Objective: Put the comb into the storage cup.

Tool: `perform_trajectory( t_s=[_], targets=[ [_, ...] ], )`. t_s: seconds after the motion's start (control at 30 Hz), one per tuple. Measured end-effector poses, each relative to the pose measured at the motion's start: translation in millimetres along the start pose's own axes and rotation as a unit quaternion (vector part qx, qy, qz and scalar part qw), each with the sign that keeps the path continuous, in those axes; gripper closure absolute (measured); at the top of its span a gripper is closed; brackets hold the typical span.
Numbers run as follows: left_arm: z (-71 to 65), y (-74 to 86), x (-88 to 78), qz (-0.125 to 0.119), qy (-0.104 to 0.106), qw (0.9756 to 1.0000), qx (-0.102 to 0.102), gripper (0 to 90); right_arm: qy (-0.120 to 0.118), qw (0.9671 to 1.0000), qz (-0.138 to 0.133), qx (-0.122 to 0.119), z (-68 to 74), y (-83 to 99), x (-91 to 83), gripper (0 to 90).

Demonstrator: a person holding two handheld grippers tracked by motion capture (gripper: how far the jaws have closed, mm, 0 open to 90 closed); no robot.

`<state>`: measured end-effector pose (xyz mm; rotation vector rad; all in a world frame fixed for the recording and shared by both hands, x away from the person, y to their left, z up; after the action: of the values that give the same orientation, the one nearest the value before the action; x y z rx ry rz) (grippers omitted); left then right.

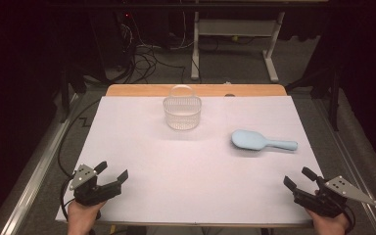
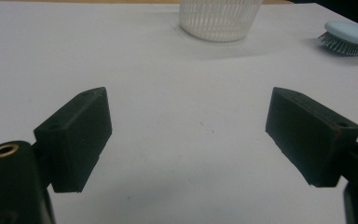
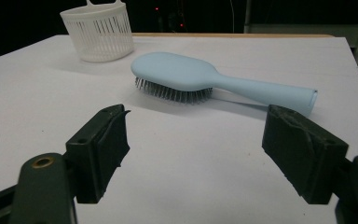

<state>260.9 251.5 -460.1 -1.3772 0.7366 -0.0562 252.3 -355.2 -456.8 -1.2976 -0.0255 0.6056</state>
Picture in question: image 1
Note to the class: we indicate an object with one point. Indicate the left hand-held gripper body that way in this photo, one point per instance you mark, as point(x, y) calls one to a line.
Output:
point(88, 191)

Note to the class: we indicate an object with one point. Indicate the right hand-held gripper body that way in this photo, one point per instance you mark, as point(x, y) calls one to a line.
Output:
point(326, 199)

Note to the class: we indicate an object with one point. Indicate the light blue hairbrush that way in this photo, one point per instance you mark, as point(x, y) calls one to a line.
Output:
point(251, 140)

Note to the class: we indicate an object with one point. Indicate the clear plastic basket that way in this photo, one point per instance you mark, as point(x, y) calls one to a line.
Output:
point(182, 112)

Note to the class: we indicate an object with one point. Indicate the person's right hand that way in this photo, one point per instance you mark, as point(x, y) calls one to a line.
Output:
point(328, 225)

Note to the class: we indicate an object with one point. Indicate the person's left hand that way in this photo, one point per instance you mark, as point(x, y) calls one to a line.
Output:
point(83, 217)

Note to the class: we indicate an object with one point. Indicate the white table sheet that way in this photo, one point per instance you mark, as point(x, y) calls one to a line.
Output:
point(192, 173)

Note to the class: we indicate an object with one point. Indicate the black metal stand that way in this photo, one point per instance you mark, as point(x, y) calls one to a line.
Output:
point(333, 94)
point(75, 81)

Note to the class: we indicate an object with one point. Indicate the black computer tower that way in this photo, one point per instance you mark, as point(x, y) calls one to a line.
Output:
point(111, 39)

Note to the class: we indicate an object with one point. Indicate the grey metal floor rail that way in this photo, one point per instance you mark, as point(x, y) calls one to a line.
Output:
point(355, 169)
point(36, 169)

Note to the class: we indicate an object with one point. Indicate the white metal desk frame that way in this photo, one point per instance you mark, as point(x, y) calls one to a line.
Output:
point(235, 27)

